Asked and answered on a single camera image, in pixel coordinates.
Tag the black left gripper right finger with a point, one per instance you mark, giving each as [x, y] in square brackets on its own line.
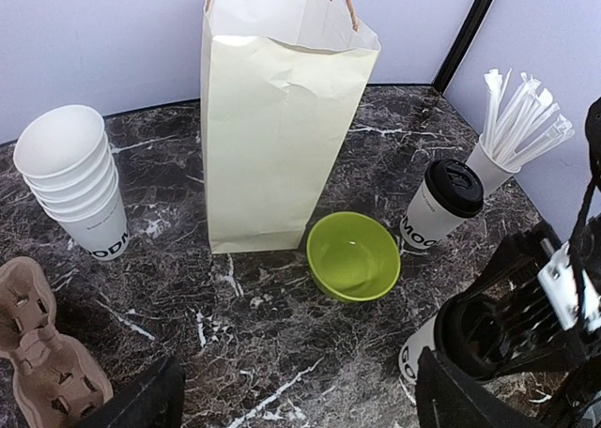
[446, 397]

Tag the white paper coffee cup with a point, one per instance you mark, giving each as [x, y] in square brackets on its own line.
[426, 221]
[408, 359]

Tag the lime green bowl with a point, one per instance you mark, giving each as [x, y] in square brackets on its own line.
[352, 257]

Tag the bundle of wrapped white straws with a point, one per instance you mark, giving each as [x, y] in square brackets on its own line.
[523, 128]

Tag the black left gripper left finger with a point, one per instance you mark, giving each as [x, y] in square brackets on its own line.
[154, 398]

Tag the cream paper bag with handles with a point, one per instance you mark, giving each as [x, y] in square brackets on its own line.
[281, 81]

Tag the black plastic cup lid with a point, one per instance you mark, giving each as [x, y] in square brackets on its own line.
[455, 187]

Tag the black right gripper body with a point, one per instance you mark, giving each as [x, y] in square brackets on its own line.
[547, 326]

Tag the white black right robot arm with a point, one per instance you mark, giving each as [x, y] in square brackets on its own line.
[592, 133]

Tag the brown cardboard cup carrier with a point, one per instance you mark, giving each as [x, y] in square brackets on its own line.
[56, 381]

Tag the stack of white paper cups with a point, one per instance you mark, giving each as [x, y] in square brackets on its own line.
[65, 160]

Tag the white cup holding straws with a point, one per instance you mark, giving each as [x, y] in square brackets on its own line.
[491, 174]

